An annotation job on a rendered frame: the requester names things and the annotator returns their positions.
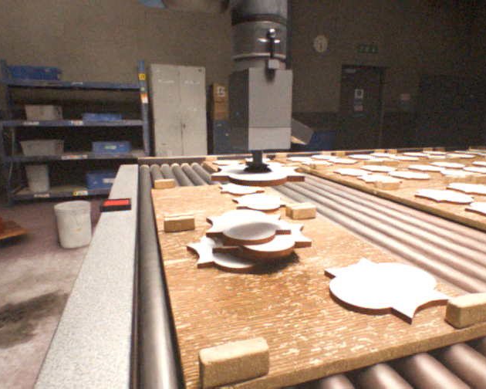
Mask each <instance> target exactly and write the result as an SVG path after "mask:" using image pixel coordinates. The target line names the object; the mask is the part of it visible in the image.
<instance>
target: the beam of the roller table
mask: <svg viewBox="0 0 486 389"><path fill-rule="evenodd" d="M115 198H132V211H112V212H103V213H102V214H101V217H100V218H99V221H98V224H97V226H96V229H95V232H94V233H93V237H92V240H91V242H90V244H89V246H88V248H87V251H86V254H85V256H84V259H83V263H82V265H81V267H80V269H79V273H78V275H76V279H75V282H74V283H73V287H72V290H71V292H70V294H69V298H68V300H67V303H66V304H65V306H64V309H63V311H62V315H61V317H60V319H59V323H58V325H57V328H56V330H55V332H54V334H53V336H52V340H51V342H50V345H49V348H48V350H47V353H46V356H45V359H43V361H42V364H41V367H40V369H39V373H38V375H37V378H36V380H35V383H34V386H33V388H32V389H133V380H134V361H135V322H136V282H137V204H139V165H121V166H120V169H119V171H118V174H117V176H116V180H115V182H114V184H113V186H112V188H111V190H110V194H109V197H108V199H115Z"/></svg>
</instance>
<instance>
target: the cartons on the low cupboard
mask: <svg viewBox="0 0 486 389"><path fill-rule="evenodd" d="M210 102H211V103H210V106H211V109H210V118H211V119H212V120H229V109H228V84H224V83H213V84H211V85H210Z"/></svg>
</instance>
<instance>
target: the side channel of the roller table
mask: <svg viewBox="0 0 486 389"><path fill-rule="evenodd" d="M424 148H427V147H422V148H397V154H413V153H418V152H423V150H424ZM374 150H381V149H372V150H371V151H345V156H349V155H370V154H374ZM465 150H469V147H445V151H465ZM323 152H331V156H335V152H336V151H323ZM276 154H281V153H274V154H266V159H269V160H270V161H273V160H274V159H275V158H276ZM316 155H320V152H298V153H286V157H313V156H316ZM205 156H217V161H242V160H245V159H252V154H226V155H201V156H176V157H138V158H137V165H139V174H140V167H141V166H143V165H146V166H148V167H149V169H150V166H153V165H158V166H159V167H161V166H162V165H163V164H167V165H169V166H170V167H171V165H172V164H178V165H180V166H181V165H182V164H188V165H189V166H191V165H192V164H195V163H196V164H199V165H201V164H202V163H203V161H205Z"/></svg>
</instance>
